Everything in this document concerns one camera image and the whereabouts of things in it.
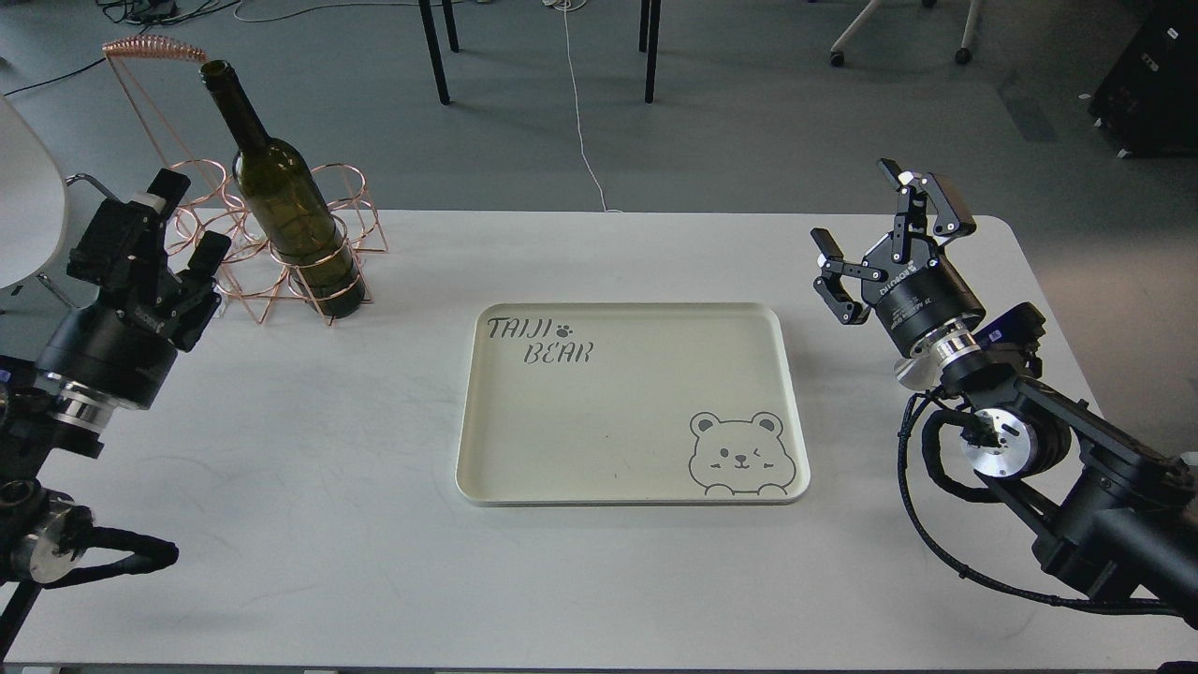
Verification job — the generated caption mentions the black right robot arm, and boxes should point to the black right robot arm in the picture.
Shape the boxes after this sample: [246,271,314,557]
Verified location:
[811,158,1197,624]

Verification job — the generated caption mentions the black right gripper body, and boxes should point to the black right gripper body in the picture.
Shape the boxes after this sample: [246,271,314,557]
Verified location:
[863,235,986,358]

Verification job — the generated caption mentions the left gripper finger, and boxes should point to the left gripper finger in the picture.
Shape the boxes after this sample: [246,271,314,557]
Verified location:
[67,168,190,304]
[177,231,231,315]

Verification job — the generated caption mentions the copper wire bottle rack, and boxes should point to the copper wire bottle rack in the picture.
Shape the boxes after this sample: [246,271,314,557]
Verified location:
[103,35,389,324]

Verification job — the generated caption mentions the dark green wine bottle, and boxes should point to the dark green wine bottle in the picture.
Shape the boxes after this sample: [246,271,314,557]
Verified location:
[198,60,365,318]

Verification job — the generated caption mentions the black equipment case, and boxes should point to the black equipment case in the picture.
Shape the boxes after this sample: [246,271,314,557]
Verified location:
[1089,1,1197,157]

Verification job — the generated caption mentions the black floor cables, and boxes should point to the black floor cables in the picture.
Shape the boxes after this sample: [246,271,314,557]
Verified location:
[0,0,244,99]

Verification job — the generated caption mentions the black table legs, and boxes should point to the black table legs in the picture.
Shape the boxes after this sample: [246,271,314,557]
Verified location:
[416,0,662,107]

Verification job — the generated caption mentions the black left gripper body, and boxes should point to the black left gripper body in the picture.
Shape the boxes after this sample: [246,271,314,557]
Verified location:
[35,289,222,409]

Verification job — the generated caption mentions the cream bear serving tray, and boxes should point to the cream bear serving tray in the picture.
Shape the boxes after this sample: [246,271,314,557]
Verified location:
[455,302,811,506]

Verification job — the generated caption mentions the white floor cable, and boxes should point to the white floor cable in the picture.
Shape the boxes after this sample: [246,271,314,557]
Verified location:
[543,0,623,214]

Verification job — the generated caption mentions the white chair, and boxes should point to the white chair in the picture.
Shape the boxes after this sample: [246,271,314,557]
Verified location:
[1,97,116,310]

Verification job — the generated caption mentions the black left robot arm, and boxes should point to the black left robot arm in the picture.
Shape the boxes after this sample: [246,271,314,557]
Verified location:
[1,168,231,652]

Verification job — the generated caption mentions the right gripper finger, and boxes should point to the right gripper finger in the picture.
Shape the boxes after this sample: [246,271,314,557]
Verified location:
[877,158,978,263]
[811,227,885,324]

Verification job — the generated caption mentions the white office chair base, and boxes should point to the white office chair base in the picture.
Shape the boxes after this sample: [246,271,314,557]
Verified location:
[825,1,987,68]

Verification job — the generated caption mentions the steel double jigger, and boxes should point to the steel double jigger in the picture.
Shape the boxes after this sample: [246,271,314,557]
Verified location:
[894,354,940,391]

